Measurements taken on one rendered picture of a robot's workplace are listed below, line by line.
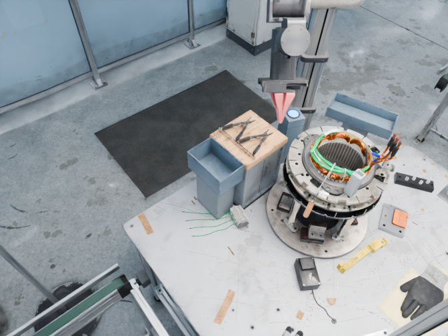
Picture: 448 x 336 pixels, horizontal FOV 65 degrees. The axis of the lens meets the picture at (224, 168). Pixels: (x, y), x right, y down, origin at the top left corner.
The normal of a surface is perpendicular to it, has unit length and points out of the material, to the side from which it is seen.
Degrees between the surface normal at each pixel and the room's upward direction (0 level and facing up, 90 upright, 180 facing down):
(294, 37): 58
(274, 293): 0
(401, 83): 0
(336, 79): 0
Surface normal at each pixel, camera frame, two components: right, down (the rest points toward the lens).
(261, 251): 0.03, -0.62
